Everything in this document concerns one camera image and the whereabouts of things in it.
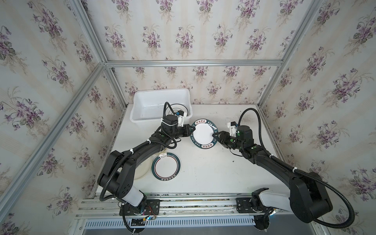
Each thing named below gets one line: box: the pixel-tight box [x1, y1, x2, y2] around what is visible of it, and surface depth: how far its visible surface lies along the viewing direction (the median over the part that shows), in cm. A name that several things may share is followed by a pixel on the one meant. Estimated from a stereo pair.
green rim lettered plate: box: [189, 118, 219, 150], surface depth 85 cm
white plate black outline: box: [165, 103, 189, 117], surface depth 116 cm
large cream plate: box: [134, 153, 159, 180], surface depth 85 cm
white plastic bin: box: [129, 88, 193, 130], surface depth 114 cm
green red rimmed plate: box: [151, 152, 182, 182], surface depth 90 cm
